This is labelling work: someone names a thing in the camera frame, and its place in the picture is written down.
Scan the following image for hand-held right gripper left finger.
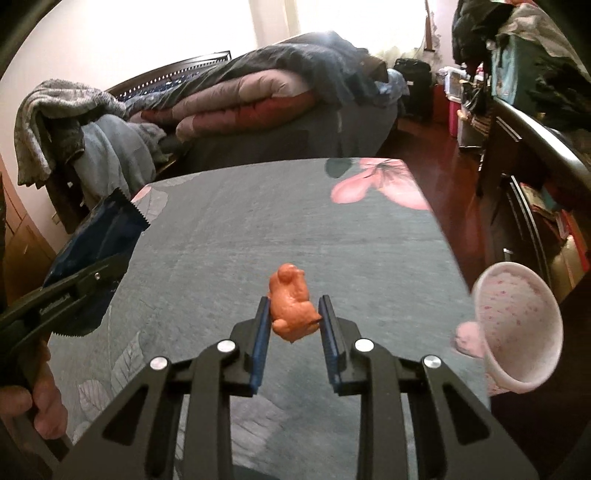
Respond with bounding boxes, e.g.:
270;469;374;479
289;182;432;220
53;295;271;480

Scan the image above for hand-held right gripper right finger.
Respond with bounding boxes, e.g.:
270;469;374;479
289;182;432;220
318;294;541;480

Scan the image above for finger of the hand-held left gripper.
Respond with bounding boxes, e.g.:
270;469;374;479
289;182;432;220
41;255;129;308

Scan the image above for dark blue snack packet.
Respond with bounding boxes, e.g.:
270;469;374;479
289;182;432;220
43;188;151;340

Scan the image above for orange toy figure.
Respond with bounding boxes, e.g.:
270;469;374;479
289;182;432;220
268;261;322;343

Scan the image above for pink waste bin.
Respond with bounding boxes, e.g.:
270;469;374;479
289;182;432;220
454;261;564;398

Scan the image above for person's left hand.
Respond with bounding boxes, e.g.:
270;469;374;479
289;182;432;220
0;342;71;440

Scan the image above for light wooden cabinet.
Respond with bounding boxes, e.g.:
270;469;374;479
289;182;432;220
0;154;58;303

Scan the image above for grey floral tablecloth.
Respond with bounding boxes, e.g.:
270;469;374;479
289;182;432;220
45;157;493;480

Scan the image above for light blue garment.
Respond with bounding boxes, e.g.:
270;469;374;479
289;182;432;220
78;113;168;197

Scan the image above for grey fluffy towel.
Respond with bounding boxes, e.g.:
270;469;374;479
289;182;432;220
14;79;127;188

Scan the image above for bed with grey sheet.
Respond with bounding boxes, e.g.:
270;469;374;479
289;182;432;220
106;32;411;178

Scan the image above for dark wooden headboard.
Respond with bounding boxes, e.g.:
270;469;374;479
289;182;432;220
105;51;232;104

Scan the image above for folded pink red quilt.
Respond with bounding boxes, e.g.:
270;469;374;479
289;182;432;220
139;69;324;144

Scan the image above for pile of books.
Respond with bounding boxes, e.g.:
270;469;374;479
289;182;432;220
517;181;580;243

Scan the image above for red storage box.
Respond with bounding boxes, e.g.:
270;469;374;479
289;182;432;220
431;85;451;123

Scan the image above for black suitcase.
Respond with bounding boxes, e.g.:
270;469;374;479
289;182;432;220
394;58;433;122

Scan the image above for dark blue quilt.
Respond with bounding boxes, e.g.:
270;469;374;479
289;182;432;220
134;31;407;125

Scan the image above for dark wooden dresser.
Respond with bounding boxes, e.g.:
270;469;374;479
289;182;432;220
475;95;591;301

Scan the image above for clear plastic box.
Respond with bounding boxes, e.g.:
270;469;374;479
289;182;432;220
438;66;466;103

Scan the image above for teal storage box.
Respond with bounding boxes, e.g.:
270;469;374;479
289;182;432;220
490;32;546;112

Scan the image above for pile of dark clothes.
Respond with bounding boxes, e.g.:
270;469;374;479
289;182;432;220
450;0;591;134

